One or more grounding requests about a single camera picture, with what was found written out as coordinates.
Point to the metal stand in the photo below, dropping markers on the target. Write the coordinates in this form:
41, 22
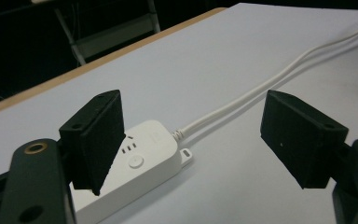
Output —
112, 31

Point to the white power strip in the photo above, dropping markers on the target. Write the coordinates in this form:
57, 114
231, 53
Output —
149, 161

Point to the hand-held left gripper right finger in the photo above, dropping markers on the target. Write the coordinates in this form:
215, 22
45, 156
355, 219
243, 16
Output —
301, 140

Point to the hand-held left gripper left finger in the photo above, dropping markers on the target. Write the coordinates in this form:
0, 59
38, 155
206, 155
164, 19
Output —
93, 140

